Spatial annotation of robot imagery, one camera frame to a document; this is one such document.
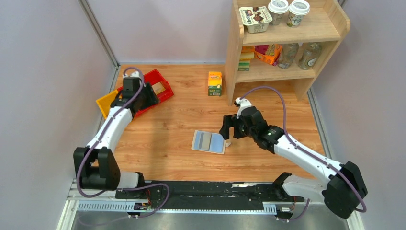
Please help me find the yellow green juice carton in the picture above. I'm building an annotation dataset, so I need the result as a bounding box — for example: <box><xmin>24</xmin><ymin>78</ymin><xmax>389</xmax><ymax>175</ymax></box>
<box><xmin>208</xmin><ymin>71</ymin><xmax>223</xmax><ymax>96</ymax></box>

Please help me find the yellow green sponge stack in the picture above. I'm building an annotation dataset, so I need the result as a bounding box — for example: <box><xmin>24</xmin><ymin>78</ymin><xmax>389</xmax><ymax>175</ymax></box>
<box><xmin>237</xmin><ymin>46</ymin><xmax>255</xmax><ymax>71</ymax></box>

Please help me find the yellow plastic bin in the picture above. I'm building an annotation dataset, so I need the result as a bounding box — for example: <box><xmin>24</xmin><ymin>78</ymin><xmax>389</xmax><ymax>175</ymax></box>
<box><xmin>96</xmin><ymin>87</ymin><xmax>122</xmax><ymax>119</ymax></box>

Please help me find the right white-lidded paper cup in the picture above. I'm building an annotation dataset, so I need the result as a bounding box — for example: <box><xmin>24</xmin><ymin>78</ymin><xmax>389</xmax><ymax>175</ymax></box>
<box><xmin>286</xmin><ymin>0</ymin><xmax>310</xmax><ymax>28</ymax></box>

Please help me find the grey translucent card holder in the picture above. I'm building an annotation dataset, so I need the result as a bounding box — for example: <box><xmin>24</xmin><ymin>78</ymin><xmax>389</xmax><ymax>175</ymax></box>
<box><xmin>191</xmin><ymin>130</ymin><xmax>231</xmax><ymax>155</ymax></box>

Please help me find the left clear plastic bottle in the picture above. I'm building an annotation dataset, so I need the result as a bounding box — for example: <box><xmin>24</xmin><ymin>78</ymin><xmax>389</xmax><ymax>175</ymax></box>
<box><xmin>277</xmin><ymin>43</ymin><xmax>299</xmax><ymax>69</ymax></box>

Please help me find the orange snack box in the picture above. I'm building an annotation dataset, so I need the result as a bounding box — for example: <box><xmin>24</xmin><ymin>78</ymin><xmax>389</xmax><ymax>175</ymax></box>
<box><xmin>254</xmin><ymin>44</ymin><xmax>282</xmax><ymax>66</ymax></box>

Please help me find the right clear plastic bottle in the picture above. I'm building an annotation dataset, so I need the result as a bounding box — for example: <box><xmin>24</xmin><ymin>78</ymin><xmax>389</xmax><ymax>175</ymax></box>
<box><xmin>298</xmin><ymin>43</ymin><xmax>322</xmax><ymax>70</ymax></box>

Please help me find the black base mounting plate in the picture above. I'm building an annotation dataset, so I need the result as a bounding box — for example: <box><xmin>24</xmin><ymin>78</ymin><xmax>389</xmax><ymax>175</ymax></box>
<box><xmin>115</xmin><ymin>181</ymin><xmax>304</xmax><ymax>210</ymax></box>

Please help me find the aluminium frame rail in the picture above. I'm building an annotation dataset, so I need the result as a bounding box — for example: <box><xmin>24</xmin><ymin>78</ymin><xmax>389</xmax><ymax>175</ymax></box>
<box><xmin>57</xmin><ymin>179</ymin><xmax>365</xmax><ymax>230</ymax></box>

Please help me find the wooden shelf unit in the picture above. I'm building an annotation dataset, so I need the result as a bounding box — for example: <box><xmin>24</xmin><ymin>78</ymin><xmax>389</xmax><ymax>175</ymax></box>
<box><xmin>223</xmin><ymin>0</ymin><xmax>350</xmax><ymax>105</ymax></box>

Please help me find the left white-lidded paper cup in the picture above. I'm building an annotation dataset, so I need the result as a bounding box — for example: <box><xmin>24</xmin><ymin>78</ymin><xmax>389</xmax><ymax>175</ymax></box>
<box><xmin>268</xmin><ymin>0</ymin><xmax>289</xmax><ymax>26</ymax></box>

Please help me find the red far plastic bin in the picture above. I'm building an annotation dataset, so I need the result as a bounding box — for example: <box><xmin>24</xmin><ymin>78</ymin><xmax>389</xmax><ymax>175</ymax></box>
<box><xmin>137</xmin><ymin>69</ymin><xmax>174</xmax><ymax>106</ymax></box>

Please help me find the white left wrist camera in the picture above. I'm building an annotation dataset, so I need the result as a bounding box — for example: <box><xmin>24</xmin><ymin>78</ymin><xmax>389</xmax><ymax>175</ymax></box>
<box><xmin>123</xmin><ymin>71</ymin><xmax>144</xmax><ymax>79</ymax></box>

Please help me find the clear plastic bottle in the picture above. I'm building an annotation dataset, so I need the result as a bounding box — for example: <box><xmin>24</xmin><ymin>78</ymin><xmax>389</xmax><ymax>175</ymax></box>
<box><xmin>298</xmin><ymin>43</ymin><xmax>322</xmax><ymax>70</ymax></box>
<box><xmin>277</xmin><ymin>43</ymin><xmax>299</xmax><ymax>69</ymax></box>

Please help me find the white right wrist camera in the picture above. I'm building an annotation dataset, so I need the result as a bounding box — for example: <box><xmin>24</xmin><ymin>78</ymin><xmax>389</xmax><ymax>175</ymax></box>
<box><xmin>235</xmin><ymin>97</ymin><xmax>252</xmax><ymax>119</ymax></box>

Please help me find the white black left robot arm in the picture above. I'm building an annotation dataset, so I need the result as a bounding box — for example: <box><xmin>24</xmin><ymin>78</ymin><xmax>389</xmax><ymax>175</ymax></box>
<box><xmin>73</xmin><ymin>77</ymin><xmax>159</xmax><ymax>191</ymax></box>

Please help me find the gold credit card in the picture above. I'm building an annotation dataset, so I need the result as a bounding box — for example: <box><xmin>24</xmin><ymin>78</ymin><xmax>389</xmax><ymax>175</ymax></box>
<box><xmin>152</xmin><ymin>81</ymin><xmax>166</xmax><ymax>97</ymax></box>

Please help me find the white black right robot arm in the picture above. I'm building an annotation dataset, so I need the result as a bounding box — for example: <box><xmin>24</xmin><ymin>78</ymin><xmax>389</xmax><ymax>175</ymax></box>
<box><xmin>219</xmin><ymin>106</ymin><xmax>368</xmax><ymax>219</ymax></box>

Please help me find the white-lidded paper cup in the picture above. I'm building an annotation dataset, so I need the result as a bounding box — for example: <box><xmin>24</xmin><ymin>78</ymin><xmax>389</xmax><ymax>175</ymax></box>
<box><xmin>268</xmin><ymin>0</ymin><xmax>289</xmax><ymax>26</ymax></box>
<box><xmin>286</xmin><ymin>0</ymin><xmax>310</xmax><ymax>28</ymax></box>

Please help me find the Chobani yogurt cup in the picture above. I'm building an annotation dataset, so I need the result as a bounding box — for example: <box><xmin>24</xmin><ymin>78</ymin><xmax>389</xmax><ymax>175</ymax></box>
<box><xmin>239</xmin><ymin>6</ymin><xmax>273</xmax><ymax>34</ymax></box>

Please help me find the red middle plastic bin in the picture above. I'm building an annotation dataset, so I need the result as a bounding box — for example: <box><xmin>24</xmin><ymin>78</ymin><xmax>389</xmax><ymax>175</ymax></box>
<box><xmin>111</xmin><ymin>83</ymin><xmax>159</xmax><ymax>117</ymax></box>

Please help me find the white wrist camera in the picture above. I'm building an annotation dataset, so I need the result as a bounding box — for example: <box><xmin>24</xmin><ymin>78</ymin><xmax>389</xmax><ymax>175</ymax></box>
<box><xmin>235</xmin><ymin>97</ymin><xmax>252</xmax><ymax>119</ymax></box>
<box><xmin>123</xmin><ymin>71</ymin><xmax>144</xmax><ymax>79</ymax></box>

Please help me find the red plastic bin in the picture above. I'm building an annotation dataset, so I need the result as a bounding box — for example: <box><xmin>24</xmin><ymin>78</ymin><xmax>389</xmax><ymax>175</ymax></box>
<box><xmin>111</xmin><ymin>83</ymin><xmax>159</xmax><ymax>117</ymax></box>
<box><xmin>137</xmin><ymin>69</ymin><xmax>174</xmax><ymax>106</ymax></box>

